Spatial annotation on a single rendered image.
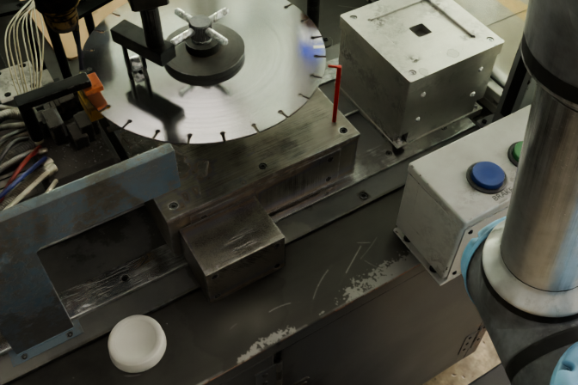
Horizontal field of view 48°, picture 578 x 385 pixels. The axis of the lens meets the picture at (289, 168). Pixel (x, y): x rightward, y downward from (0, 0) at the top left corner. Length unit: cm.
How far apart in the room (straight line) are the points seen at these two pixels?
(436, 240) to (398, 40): 32
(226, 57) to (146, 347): 38
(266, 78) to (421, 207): 26
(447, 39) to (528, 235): 51
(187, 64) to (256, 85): 10
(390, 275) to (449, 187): 16
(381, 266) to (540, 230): 39
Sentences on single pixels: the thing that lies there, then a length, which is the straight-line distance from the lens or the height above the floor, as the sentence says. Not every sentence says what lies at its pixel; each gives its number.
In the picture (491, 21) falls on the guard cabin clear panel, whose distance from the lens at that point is 112.
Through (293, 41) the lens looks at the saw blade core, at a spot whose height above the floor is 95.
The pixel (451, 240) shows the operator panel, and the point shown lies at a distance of 85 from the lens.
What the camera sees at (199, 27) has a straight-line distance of 86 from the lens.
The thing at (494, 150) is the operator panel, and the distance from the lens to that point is 89.
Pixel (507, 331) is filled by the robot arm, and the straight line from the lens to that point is 70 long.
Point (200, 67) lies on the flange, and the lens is 87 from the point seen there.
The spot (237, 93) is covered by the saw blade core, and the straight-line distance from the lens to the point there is 85.
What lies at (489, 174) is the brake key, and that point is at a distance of 85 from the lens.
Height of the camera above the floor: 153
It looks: 50 degrees down
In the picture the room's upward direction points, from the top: 1 degrees clockwise
